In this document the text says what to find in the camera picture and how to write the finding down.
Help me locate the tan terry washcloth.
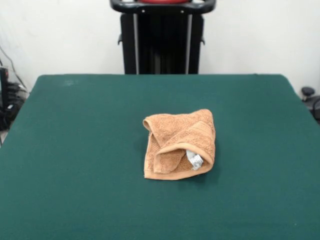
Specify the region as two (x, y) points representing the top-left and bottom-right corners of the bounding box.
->
(142, 108), (217, 180)

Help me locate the dark green table cloth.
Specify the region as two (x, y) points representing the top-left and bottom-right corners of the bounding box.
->
(0, 73), (320, 240)

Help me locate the black office chair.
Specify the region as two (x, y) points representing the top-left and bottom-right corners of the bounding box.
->
(300, 86), (320, 126)

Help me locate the black electrical equipment pile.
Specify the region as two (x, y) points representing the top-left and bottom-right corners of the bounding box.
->
(0, 66), (31, 132)

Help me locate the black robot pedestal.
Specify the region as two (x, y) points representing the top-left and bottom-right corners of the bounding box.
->
(109, 0), (217, 75)

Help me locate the grey wall cable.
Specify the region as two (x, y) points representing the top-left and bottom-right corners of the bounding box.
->
(0, 46), (28, 93)

